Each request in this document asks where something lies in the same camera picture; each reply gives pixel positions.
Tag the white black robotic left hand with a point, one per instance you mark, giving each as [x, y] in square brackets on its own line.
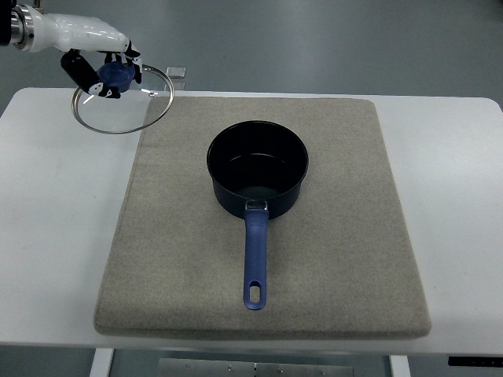
[71, 35]

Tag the glass pot lid blue knob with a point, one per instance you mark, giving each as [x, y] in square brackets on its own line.
[140, 104]

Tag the clear square floor marker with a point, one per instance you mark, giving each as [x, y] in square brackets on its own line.
[176, 72]

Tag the lower clear floor marker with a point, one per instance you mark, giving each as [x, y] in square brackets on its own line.
[178, 85]

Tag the beige fabric mat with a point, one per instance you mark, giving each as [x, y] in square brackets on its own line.
[338, 265]

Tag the white left table leg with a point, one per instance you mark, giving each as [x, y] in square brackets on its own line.
[102, 362]

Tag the white table leg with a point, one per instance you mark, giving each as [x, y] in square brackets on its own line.
[399, 366]
[102, 362]

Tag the metal plate under table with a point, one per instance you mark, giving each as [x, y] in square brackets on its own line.
[186, 367]

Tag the white right table leg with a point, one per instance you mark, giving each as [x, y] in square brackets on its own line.
[399, 366]

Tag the black table control panel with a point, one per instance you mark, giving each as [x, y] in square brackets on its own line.
[476, 362]

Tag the dark saucepan blue handle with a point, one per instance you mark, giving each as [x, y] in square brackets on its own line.
[257, 169]

